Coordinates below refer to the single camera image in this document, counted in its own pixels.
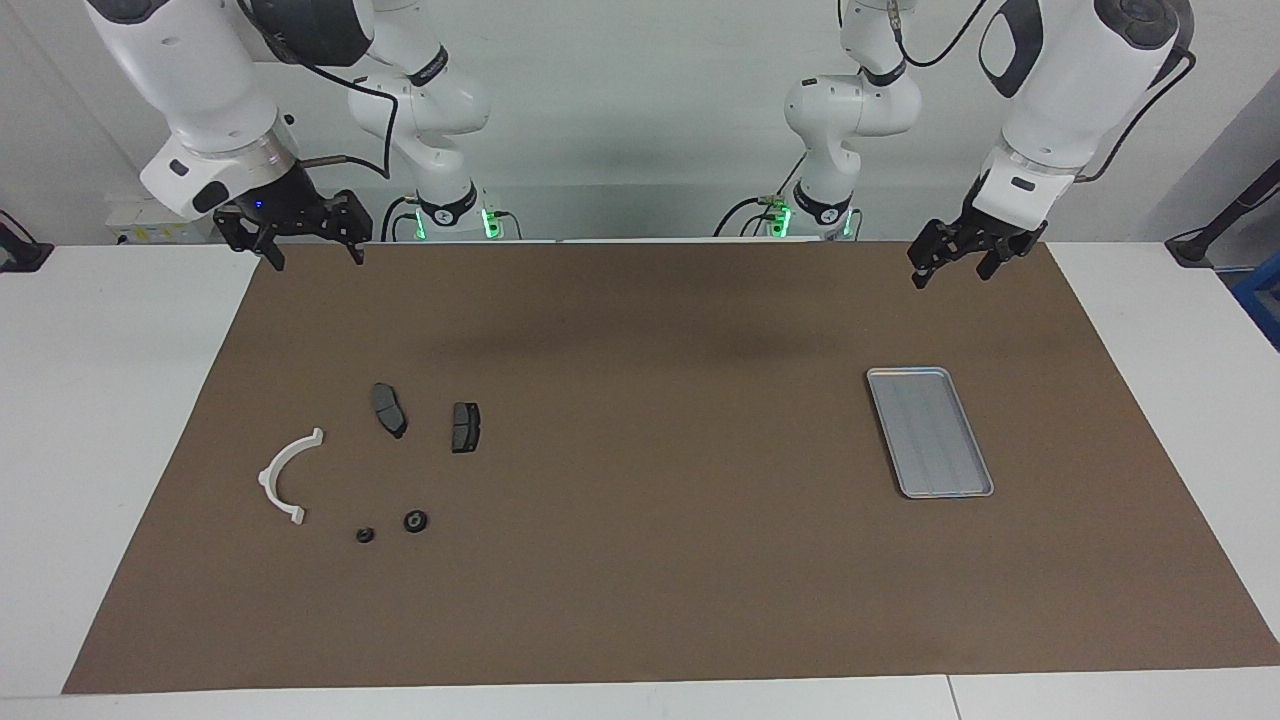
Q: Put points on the rectangular dark grey brake pad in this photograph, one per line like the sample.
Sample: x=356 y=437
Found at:
x=465 y=428

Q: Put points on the large black bearing gear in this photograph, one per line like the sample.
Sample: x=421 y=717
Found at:
x=415 y=521

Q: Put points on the blue bin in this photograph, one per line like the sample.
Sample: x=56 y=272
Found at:
x=1262 y=300

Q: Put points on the curved dark grey brake pad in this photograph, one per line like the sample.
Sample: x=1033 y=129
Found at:
x=386 y=408

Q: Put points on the black angled stand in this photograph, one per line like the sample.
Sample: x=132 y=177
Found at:
x=1190 y=248

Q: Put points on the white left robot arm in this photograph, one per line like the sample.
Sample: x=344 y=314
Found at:
x=1070 y=90

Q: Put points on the white curved plastic bracket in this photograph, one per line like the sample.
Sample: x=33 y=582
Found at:
x=266 y=478

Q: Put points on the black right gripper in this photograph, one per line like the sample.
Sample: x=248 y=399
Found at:
x=290 y=205

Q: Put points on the white box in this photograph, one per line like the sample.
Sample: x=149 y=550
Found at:
x=140 y=222

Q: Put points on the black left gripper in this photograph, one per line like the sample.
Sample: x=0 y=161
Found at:
x=990 y=232

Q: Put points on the brown table mat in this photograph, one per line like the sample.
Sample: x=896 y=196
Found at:
x=640 y=600

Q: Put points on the black stand foot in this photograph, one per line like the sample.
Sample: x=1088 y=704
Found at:
x=25 y=255

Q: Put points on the silver metal tray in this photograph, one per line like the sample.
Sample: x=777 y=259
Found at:
x=930 y=430

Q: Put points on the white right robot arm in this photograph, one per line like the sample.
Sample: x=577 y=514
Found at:
x=190 y=80

